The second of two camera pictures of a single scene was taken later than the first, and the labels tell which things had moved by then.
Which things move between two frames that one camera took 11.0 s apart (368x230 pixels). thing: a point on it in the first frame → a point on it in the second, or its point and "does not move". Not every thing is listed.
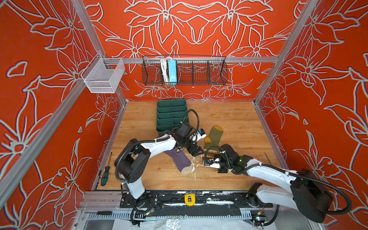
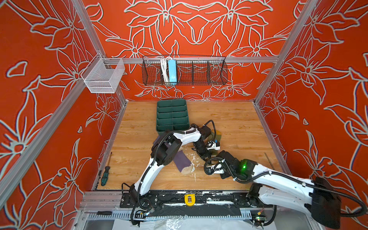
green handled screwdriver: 105,176 does not move
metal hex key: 268,158 does not move
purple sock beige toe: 181,159 does not move
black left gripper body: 188,143 → 201,149
